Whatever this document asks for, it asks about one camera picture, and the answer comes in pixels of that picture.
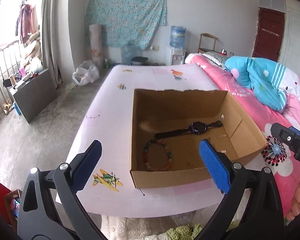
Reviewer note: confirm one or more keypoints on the white water dispenser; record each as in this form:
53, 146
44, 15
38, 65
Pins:
174, 56

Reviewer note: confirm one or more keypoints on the small brown open box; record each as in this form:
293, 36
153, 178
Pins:
12, 202

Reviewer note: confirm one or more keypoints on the green fluffy rug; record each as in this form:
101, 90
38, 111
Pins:
183, 232

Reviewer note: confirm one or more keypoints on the dark grey cabinet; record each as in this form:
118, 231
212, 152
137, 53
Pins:
36, 94

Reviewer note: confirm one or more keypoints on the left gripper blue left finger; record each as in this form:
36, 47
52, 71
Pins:
83, 165

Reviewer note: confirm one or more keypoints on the blue water jug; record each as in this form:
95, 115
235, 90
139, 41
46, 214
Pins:
177, 37

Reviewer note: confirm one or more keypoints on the brown cardboard box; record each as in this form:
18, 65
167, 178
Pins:
162, 163

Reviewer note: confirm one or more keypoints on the dark red door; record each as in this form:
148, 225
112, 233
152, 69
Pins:
269, 35

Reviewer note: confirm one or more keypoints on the wooden chair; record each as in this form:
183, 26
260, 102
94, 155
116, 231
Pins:
207, 43

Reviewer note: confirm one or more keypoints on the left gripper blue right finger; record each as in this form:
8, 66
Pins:
217, 170

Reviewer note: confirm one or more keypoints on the blue cartoon blanket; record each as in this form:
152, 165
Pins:
262, 76

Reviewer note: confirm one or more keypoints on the floral teal wall cloth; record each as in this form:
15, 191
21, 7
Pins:
126, 21

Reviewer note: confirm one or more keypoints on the black smart watch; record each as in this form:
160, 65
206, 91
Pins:
196, 128

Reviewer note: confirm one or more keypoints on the empty clear water jug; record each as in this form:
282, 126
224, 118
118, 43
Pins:
128, 52

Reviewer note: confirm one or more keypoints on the person's right hand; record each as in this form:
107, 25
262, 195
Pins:
295, 205

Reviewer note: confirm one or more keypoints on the grey curtain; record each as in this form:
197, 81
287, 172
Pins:
55, 37

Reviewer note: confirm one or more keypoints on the white plastic bag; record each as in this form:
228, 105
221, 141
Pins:
86, 73

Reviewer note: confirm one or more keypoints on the rolled floral mat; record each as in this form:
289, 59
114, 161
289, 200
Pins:
95, 32

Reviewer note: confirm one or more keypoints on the pink floral quilt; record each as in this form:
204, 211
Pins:
262, 115

